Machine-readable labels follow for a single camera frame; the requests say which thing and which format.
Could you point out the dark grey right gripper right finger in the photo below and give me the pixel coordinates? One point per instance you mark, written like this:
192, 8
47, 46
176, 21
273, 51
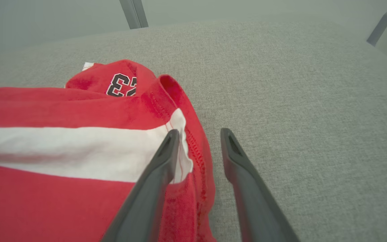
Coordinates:
257, 208

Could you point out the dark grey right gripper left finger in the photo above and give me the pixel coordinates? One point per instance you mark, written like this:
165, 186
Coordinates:
146, 201

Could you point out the red and white jersey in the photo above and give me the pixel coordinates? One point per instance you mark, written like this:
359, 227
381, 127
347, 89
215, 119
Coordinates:
62, 151

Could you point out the grey fabric sofa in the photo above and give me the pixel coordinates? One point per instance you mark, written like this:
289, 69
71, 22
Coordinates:
297, 117

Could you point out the grey metal stand post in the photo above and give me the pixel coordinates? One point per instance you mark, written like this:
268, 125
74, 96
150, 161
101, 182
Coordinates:
134, 13
380, 28

